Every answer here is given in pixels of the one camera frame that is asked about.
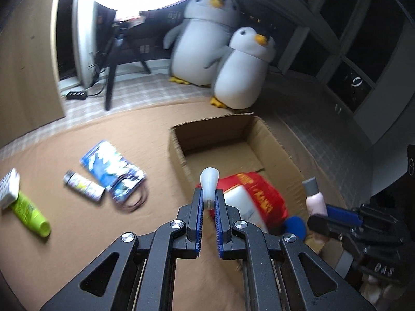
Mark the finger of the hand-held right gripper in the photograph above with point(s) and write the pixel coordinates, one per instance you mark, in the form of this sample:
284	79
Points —
343	214
324	226

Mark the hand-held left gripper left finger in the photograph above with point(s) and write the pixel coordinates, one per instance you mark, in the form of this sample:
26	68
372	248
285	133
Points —
197	220

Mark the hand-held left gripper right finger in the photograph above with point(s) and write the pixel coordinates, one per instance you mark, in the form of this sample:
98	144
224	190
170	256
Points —
219	223

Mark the pink bottle grey cap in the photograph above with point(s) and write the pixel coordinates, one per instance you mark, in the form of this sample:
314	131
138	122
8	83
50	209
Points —
316	202

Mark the blue round case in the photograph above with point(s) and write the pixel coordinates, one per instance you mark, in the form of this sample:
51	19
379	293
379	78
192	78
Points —
295	225

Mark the small white bottle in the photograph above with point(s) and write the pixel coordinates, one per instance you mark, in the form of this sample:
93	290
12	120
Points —
209	181

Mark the red and white snack bag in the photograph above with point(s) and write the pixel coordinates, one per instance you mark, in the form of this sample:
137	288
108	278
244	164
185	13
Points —
269	201

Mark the cardboard box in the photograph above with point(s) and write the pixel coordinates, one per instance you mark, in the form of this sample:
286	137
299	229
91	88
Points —
227	136

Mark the blue printed packet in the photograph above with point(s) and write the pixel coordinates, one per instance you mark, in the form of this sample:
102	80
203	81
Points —
100	162

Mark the person's right hand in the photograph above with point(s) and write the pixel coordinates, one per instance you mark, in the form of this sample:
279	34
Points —
373	285

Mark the clear plastic packet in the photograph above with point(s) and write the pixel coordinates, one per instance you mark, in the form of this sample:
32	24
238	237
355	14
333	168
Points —
124	188

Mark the small patterned spray tube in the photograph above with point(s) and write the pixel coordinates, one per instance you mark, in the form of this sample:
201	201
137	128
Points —
82	184

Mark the small grey penguin plush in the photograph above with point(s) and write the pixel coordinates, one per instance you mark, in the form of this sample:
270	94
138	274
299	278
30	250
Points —
240	77

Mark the black tripod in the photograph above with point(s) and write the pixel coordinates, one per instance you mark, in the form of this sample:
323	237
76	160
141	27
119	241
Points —
110	87

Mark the green tube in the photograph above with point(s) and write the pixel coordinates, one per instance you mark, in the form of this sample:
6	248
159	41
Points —
29	213

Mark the black power strip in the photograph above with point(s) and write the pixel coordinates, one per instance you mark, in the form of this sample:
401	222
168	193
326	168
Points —
77	95

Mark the large grey penguin plush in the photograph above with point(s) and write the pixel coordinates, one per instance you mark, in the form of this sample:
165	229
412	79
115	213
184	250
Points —
194	45

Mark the white patterned tissue pack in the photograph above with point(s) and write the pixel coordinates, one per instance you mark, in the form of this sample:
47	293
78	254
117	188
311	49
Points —
8	188

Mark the large light wooden board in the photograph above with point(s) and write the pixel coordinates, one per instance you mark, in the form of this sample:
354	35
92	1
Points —
26	71

